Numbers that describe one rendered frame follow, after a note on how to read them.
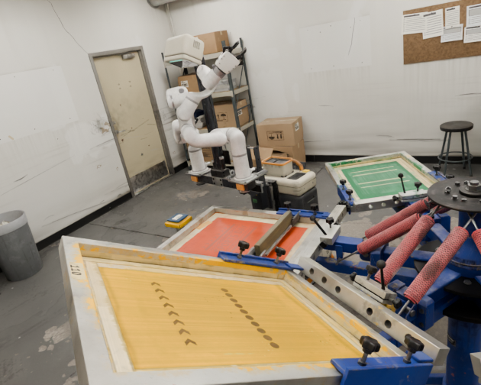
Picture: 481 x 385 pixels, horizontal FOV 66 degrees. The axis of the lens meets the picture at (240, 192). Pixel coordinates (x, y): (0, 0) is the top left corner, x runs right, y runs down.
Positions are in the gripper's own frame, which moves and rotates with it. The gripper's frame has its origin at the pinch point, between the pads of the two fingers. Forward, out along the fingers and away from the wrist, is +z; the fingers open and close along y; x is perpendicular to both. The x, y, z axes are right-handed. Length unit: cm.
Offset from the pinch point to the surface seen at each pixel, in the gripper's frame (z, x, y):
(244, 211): -64, 36, 59
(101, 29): -181, -354, -51
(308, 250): -26, 94, 54
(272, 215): -49, 46, 66
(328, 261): -27, 91, 71
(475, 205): 37, 115, 58
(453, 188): 35, 101, 63
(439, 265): 18, 130, 55
